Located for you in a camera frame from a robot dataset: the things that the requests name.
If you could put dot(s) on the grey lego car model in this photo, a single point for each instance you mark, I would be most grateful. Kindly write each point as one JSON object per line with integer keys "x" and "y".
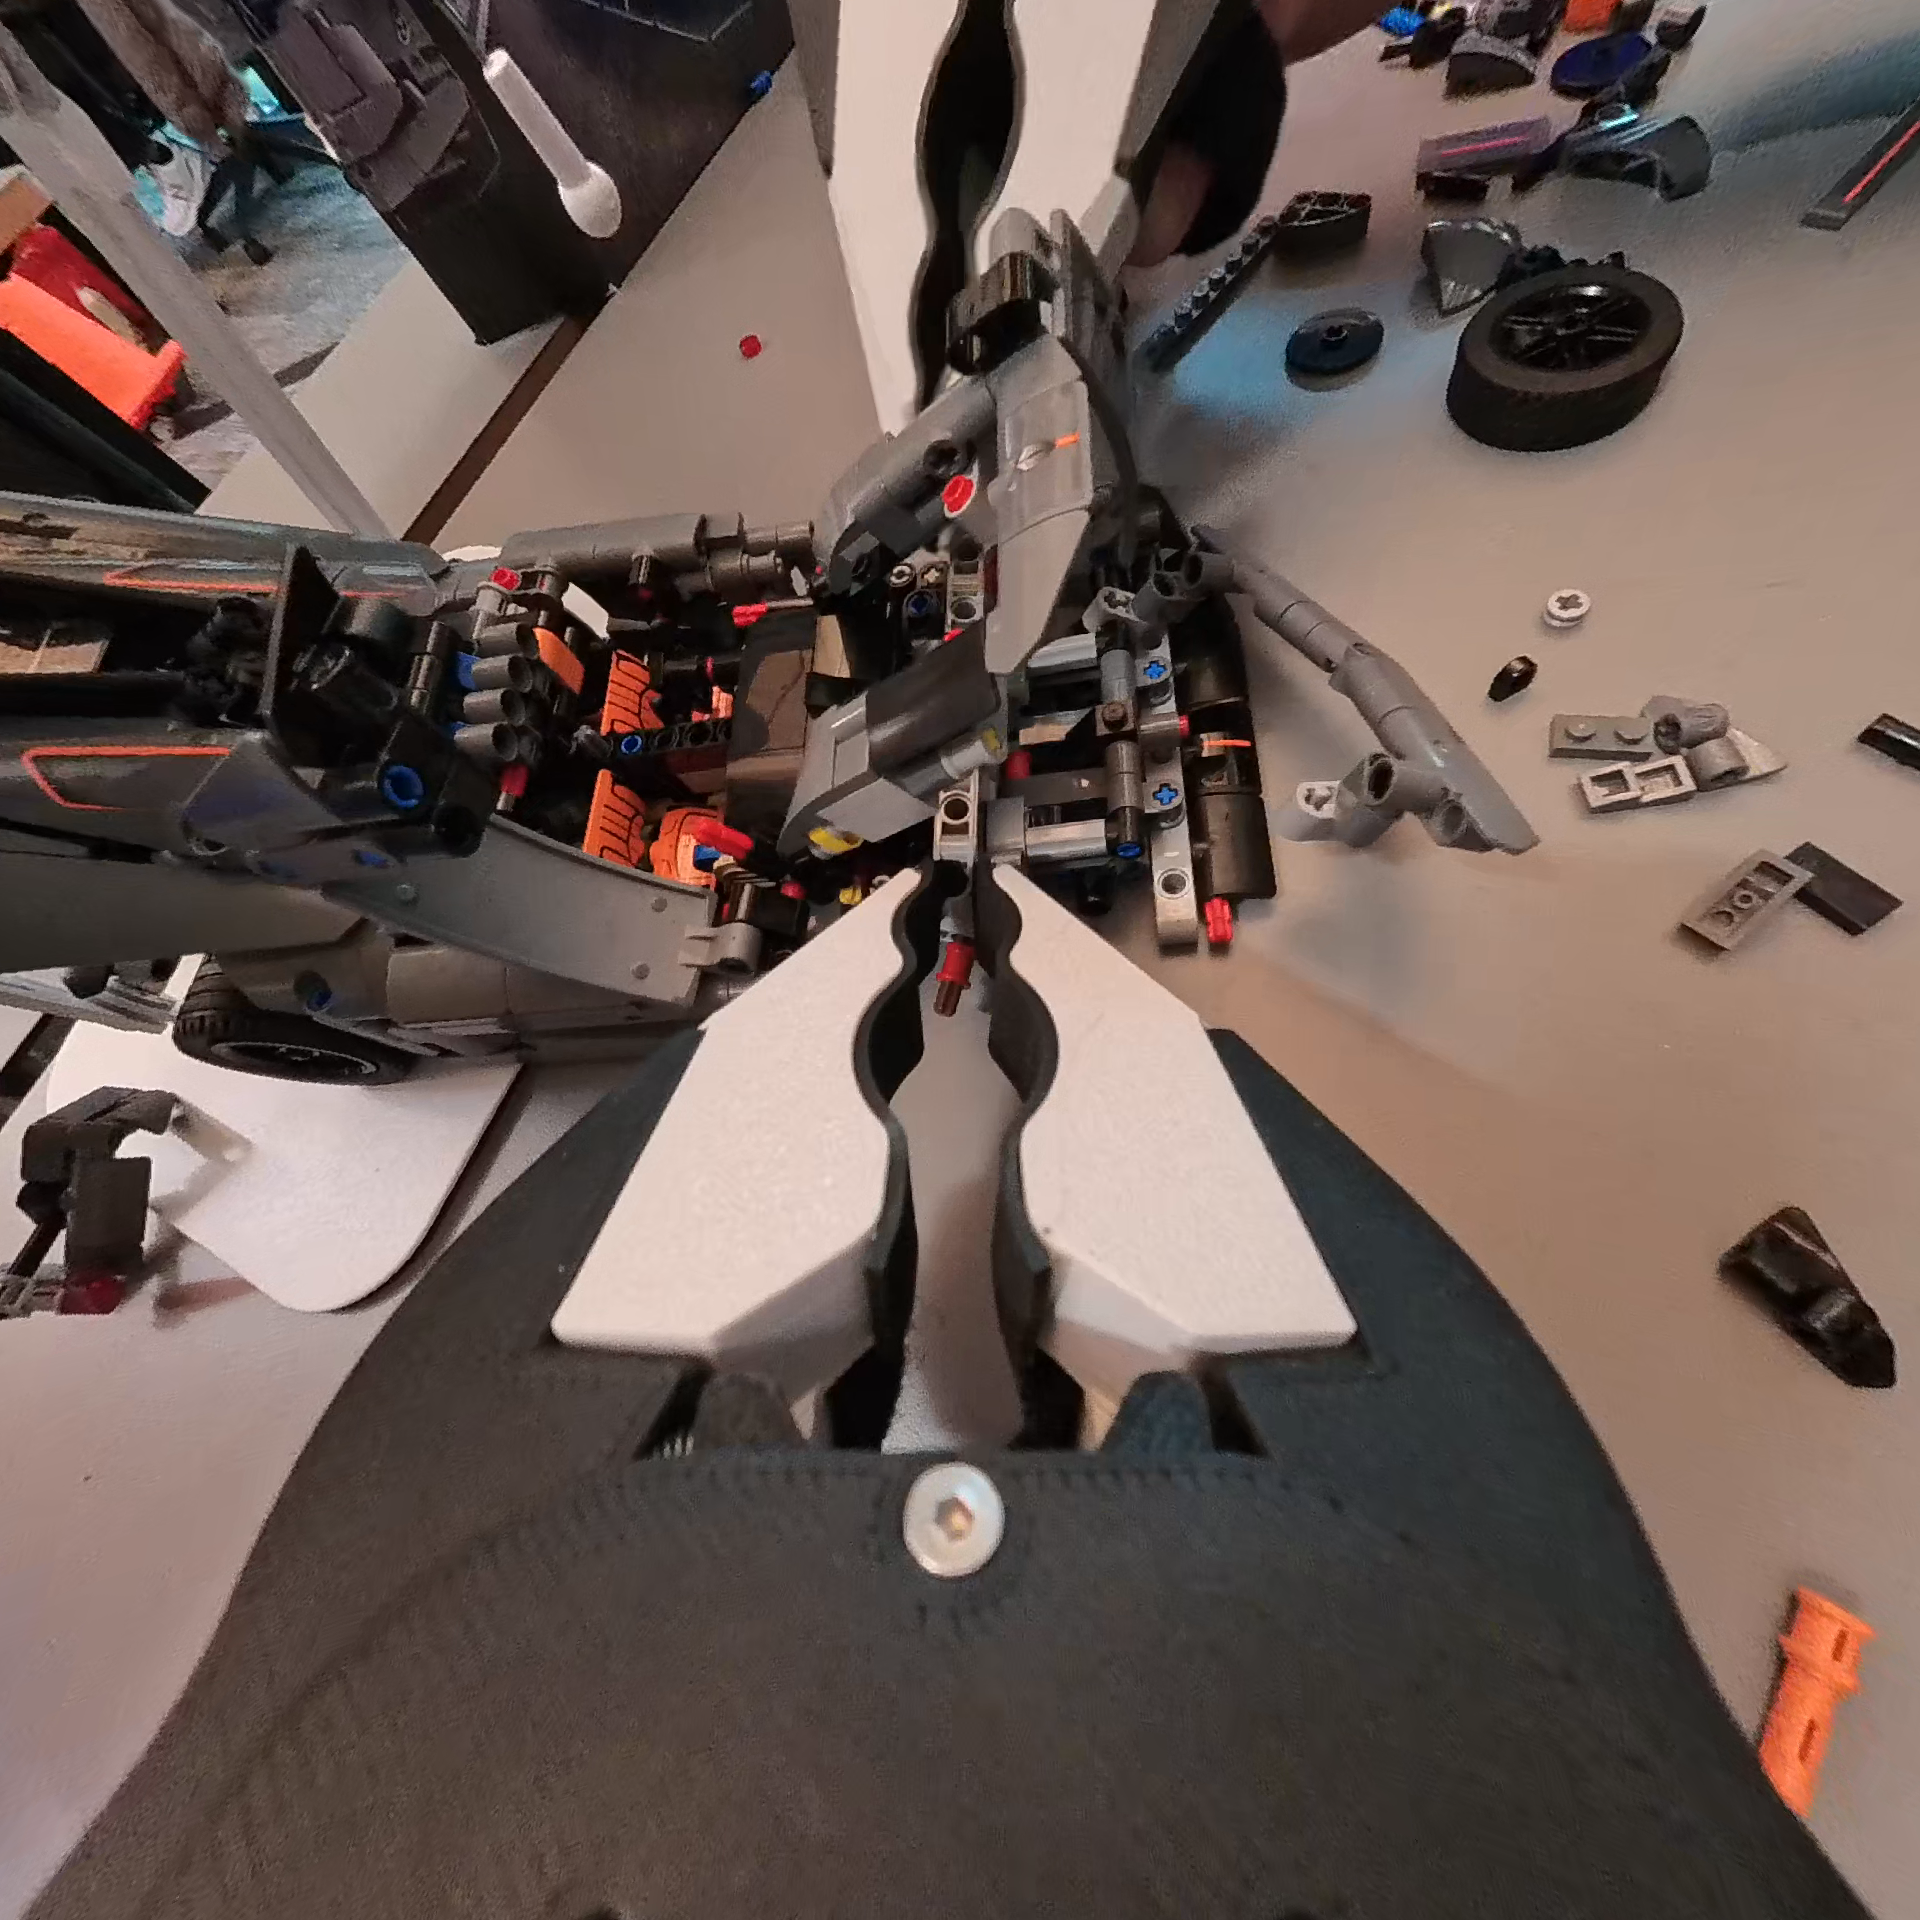
{"x": 569, "y": 901}

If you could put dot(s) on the black lego wheel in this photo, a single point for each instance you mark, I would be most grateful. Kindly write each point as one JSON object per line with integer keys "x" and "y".
{"x": 1501, "y": 405}

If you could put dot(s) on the black lego pin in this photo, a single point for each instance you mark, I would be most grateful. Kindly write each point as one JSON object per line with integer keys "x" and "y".
{"x": 1893, "y": 738}

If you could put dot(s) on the black lego tile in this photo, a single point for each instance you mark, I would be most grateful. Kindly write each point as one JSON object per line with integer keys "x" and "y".
{"x": 1845, "y": 891}

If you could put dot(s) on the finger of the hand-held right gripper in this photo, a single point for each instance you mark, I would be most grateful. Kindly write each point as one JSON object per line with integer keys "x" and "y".
{"x": 869, "y": 149}
{"x": 1109, "y": 106}

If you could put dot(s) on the grey curved lego shell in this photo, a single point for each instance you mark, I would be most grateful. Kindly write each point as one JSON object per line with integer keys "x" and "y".
{"x": 1470, "y": 264}

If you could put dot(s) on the grey metal bar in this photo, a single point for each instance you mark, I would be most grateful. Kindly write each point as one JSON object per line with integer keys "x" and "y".
{"x": 225, "y": 329}

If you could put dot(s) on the black rounded lego piece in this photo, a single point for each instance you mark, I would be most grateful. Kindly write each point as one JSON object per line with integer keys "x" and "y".
{"x": 1517, "y": 676}

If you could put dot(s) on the dark red-striped lego tile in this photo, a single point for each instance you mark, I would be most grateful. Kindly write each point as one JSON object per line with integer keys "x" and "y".
{"x": 1867, "y": 168}

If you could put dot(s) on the dark blue lego dish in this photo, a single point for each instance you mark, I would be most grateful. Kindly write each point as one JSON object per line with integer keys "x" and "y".
{"x": 1336, "y": 340}

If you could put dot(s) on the white round lego piece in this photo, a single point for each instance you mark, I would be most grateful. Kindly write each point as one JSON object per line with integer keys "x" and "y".
{"x": 1568, "y": 606}

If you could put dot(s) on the black lego slope piece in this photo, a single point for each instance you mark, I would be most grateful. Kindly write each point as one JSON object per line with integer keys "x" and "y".
{"x": 1809, "y": 1299}

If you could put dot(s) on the grey lego panel strip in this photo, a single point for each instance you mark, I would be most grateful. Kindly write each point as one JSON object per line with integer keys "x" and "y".
{"x": 1410, "y": 714}

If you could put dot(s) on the grey lego connector assembly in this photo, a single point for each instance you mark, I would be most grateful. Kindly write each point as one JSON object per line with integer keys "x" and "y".
{"x": 1688, "y": 729}

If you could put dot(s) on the pile of loose lego parts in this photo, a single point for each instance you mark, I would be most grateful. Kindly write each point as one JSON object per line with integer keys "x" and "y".
{"x": 1629, "y": 149}

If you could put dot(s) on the black lego sub-assembly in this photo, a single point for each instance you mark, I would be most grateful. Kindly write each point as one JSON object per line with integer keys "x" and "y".
{"x": 105, "y": 1201}

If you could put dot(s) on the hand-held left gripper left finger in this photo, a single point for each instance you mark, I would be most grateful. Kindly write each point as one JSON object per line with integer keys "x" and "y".
{"x": 721, "y": 1201}

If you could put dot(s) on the black curved lego panel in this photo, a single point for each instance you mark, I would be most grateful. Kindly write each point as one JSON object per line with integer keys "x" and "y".
{"x": 1323, "y": 221}

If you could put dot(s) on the white rounded mat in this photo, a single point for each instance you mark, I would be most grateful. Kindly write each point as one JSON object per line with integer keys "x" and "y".
{"x": 345, "y": 1185}

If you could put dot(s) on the orange box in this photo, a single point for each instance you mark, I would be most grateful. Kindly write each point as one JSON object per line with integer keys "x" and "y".
{"x": 90, "y": 360}

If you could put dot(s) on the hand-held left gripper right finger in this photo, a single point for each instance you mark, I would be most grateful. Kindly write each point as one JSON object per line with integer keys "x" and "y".
{"x": 1184, "y": 1201}

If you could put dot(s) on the grey studded lego plate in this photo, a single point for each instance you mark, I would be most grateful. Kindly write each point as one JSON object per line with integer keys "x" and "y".
{"x": 1741, "y": 897}

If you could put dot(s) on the orange lego pin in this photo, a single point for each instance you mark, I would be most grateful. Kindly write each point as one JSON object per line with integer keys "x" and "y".
{"x": 1815, "y": 1694}

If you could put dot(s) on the person's right hand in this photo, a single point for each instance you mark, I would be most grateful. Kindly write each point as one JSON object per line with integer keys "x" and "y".
{"x": 1230, "y": 136}

